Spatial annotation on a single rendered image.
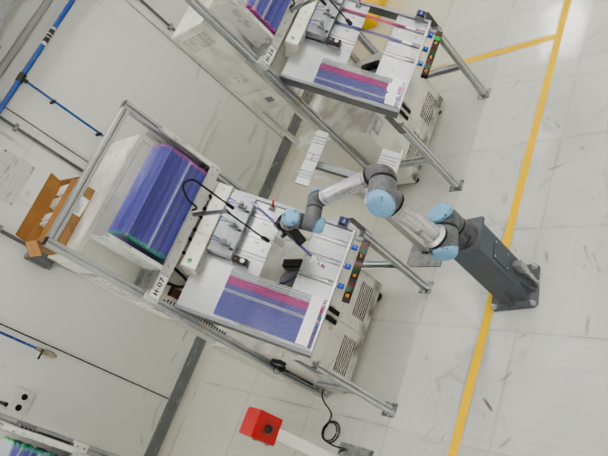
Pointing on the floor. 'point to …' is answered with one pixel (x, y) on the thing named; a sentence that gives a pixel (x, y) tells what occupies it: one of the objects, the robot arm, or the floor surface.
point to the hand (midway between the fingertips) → (287, 233)
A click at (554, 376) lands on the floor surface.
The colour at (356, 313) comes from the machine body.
